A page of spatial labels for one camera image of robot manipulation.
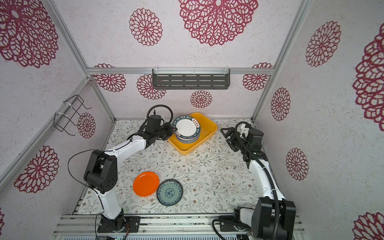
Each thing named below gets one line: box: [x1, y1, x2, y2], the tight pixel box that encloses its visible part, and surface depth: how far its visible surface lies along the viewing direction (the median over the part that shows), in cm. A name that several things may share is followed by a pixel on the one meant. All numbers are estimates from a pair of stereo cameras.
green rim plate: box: [173, 115, 201, 140], surface depth 97 cm
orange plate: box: [133, 171, 160, 197], surface depth 89 cm
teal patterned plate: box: [156, 178, 184, 207], surface depth 85 cm
